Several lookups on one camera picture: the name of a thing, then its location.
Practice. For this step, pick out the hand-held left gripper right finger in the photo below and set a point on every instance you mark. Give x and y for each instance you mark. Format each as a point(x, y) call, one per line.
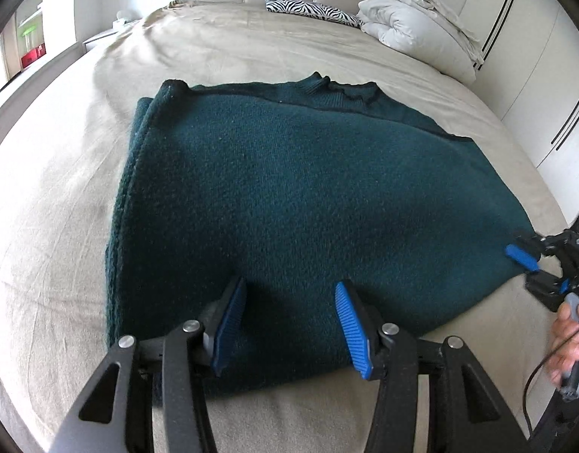
point(355, 330)

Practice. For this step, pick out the white shelf unit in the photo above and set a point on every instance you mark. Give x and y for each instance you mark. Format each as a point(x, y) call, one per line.
point(30, 14)

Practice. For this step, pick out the zebra print pillow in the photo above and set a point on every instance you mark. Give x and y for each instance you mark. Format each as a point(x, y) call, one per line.
point(313, 10)

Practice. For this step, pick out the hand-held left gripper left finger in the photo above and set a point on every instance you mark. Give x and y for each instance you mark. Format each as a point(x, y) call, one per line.
point(228, 325)

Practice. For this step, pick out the white pillow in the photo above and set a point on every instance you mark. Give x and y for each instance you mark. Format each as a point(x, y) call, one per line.
point(417, 37)

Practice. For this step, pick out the red box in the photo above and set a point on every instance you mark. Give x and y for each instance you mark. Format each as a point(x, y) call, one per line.
point(34, 55)

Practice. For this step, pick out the white nightstand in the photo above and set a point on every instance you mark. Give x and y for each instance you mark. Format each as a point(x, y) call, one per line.
point(105, 40)

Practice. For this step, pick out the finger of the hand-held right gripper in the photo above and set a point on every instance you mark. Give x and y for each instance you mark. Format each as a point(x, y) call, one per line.
point(546, 292)
point(523, 257)

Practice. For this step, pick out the green container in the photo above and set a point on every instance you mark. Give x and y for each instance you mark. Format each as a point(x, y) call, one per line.
point(29, 29)

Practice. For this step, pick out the folded white duvet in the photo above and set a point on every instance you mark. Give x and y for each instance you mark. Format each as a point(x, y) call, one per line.
point(412, 2)

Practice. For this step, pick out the person's right hand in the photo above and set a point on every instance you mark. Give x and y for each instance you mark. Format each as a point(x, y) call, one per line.
point(565, 354)

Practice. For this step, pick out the bed with beige sheet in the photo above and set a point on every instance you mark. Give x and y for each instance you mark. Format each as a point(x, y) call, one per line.
point(58, 222)

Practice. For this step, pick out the white wardrobe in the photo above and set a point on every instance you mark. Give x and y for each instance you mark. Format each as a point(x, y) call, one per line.
point(525, 89)

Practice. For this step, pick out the dark teal knit sweater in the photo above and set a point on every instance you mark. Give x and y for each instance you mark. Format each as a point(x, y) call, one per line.
point(294, 188)

